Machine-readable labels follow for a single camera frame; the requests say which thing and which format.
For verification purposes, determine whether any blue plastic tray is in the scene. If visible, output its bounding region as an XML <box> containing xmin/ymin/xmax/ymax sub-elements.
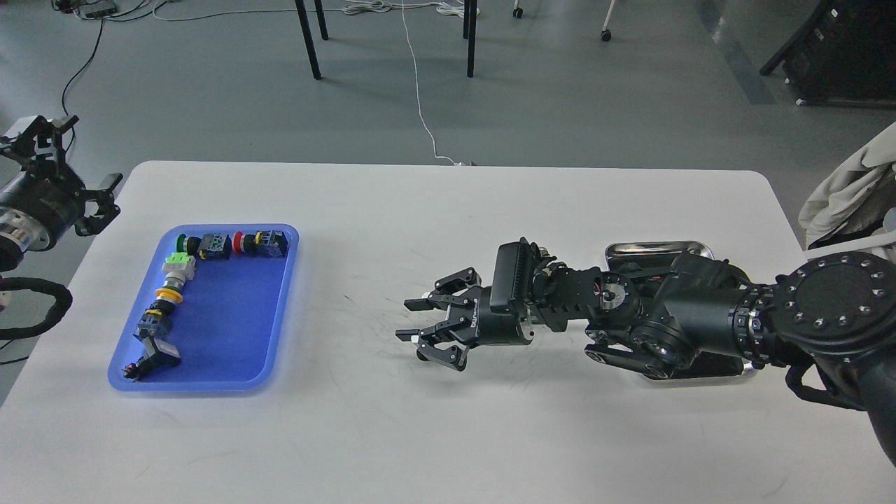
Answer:
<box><xmin>108</xmin><ymin>223</ymin><xmax>300</xmax><ymax>391</ymax></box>

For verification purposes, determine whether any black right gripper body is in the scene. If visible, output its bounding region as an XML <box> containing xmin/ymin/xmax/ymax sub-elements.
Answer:
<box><xmin>458</xmin><ymin>287</ymin><xmax>533</xmax><ymax>347</ymax></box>

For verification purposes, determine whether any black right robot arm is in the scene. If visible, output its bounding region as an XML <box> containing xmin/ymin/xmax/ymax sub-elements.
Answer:
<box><xmin>395</xmin><ymin>239</ymin><xmax>895</xmax><ymax>459</ymax></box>

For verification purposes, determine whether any black cabinet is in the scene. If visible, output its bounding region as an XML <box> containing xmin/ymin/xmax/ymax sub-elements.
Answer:
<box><xmin>759</xmin><ymin>1</ymin><xmax>895</xmax><ymax>109</ymax></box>

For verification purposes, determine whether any black table leg right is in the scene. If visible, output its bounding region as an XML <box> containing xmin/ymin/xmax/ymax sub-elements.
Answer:
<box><xmin>462</xmin><ymin>0</ymin><xmax>479</xmax><ymax>78</ymax></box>

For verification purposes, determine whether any black table leg left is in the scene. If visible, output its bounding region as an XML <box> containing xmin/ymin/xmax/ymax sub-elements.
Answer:
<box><xmin>294</xmin><ymin>0</ymin><xmax>329</xmax><ymax>81</ymax></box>

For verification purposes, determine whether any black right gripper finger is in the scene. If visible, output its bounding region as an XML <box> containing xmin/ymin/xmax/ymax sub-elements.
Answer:
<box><xmin>404</xmin><ymin>267</ymin><xmax>484</xmax><ymax>312</ymax></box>
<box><xmin>395</xmin><ymin>318</ymin><xmax>477</xmax><ymax>371</ymax></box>

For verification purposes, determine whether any beige cloth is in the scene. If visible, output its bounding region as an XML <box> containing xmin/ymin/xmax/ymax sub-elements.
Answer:
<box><xmin>798</xmin><ymin>124</ymin><xmax>895</xmax><ymax>249</ymax></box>

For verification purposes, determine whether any light green button switch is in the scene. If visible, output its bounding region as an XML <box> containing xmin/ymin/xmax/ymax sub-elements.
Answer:
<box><xmin>161</xmin><ymin>252</ymin><xmax>196</xmax><ymax>291</ymax></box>

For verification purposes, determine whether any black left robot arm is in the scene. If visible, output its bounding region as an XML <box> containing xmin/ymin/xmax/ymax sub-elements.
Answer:
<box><xmin>1</xmin><ymin>115</ymin><xmax>124</xmax><ymax>272</ymax></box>

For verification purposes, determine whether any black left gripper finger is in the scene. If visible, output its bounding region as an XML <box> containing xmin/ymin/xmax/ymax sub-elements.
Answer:
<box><xmin>74</xmin><ymin>173</ymin><xmax>124</xmax><ymax>238</ymax></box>
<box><xmin>1</xmin><ymin>115</ymin><xmax>79</xmax><ymax>176</ymax></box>

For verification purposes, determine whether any black table leg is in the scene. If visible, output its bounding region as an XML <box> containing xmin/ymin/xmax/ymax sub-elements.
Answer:
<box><xmin>462</xmin><ymin>0</ymin><xmax>479</xmax><ymax>78</ymax></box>
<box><xmin>294</xmin><ymin>0</ymin><xmax>329</xmax><ymax>81</ymax></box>

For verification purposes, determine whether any yellow ring button switch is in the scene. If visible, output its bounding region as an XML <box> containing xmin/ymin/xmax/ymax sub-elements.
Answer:
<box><xmin>134</xmin><ymin>286</ymin><xmax>183</xmax><ymax>340</ymax></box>

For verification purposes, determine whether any shiny metal tray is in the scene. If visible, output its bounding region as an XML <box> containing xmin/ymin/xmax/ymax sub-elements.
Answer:
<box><xmin>604</xmin><ymin>241</ymin><xmax>758</xmax><ymax>387</ymax></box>

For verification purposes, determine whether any black floor cable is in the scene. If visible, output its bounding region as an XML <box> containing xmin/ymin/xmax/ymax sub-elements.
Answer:
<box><xmin>59</xmin><ymin>0</ymin><xmax>183</xmax><ymax>162</ymax></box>

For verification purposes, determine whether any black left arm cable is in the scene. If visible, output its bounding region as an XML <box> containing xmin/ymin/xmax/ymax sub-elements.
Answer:
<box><xmin>0</xmin><ymin>276</ymin><xmax>74</xmax><ymax>342</ymax></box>

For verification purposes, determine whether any green push button switch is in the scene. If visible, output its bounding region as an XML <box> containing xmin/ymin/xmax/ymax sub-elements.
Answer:
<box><xmin>175</xmin><ymin>233</ymin><xmax>232</xmax><ymax>260</ymax></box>

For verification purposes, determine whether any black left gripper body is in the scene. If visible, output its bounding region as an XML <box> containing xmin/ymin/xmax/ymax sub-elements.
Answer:
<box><xmin>1</xmin><ymin>170</ymin><xmax>85</xmax><ymax>253</ymax></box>

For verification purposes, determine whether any red push button switch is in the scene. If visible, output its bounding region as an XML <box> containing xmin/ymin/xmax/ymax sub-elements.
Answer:
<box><xmin>232</xmin><ymin>230</ymin><xmax>289</xmax><ymax>258</ymax></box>

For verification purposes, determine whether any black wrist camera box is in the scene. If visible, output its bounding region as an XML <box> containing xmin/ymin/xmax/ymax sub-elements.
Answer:
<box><xmin>489</xmin><ymin>238</ymin><xmax>536</xmax><ymax>314</ymax></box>

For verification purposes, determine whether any black switch with white face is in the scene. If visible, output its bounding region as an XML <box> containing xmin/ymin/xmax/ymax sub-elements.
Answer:
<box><xmin>122</xmin><ymin>336</ymin><xmax>181</xmax><ymax>381</ymax></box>

